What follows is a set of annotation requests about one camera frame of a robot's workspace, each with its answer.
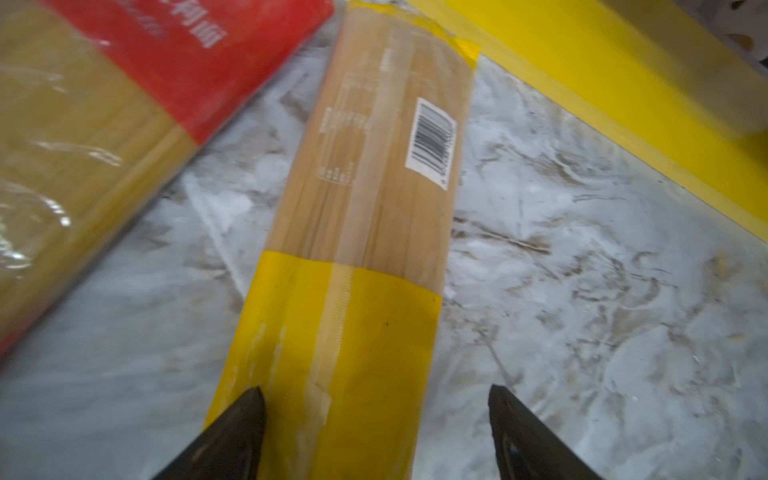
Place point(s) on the red top spaghetti bag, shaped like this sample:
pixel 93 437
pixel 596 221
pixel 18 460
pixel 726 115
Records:
pixel 102 103

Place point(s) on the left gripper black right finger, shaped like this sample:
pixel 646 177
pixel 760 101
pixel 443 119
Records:
pixel 525 448

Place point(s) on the yellow shelf pink blue boards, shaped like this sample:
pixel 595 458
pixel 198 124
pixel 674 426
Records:
pixel 682 85

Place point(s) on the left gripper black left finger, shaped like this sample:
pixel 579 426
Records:
pixel 229 448

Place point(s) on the clear yellow spaghetti bag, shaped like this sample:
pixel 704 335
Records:
pixel 339 325

